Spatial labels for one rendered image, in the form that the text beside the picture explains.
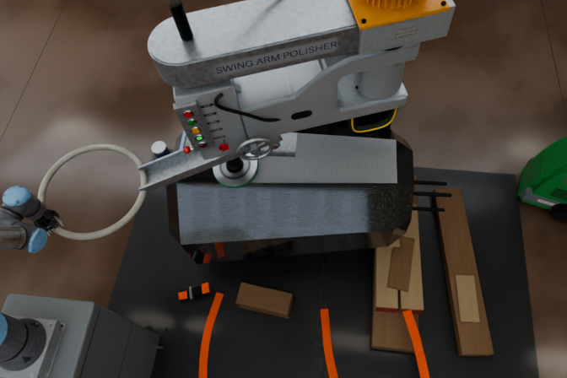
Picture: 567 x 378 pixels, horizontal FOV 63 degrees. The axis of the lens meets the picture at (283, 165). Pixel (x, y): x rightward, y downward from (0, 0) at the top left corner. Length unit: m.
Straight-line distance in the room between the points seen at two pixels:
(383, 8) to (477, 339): 1.85
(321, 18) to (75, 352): 1.57
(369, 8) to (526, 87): 2.34
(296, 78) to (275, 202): 0.71
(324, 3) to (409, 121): 1.89
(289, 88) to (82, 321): 1.26
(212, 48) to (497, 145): 2.32
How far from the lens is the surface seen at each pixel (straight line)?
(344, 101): 1.87
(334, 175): 2.17
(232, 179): 2.17
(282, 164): 2.20
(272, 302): 2.67
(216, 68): 1.50
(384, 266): 2.64
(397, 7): 1.50
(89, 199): 3.40
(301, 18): 1.53
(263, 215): 2.23
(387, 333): 2.67
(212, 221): 2.29
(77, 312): 2.17
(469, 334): 2.76
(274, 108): 1.72
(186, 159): 2.16
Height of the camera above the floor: 2.72
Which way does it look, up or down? 61 degrees down
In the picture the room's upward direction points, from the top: 10 degrees counter-clockwise
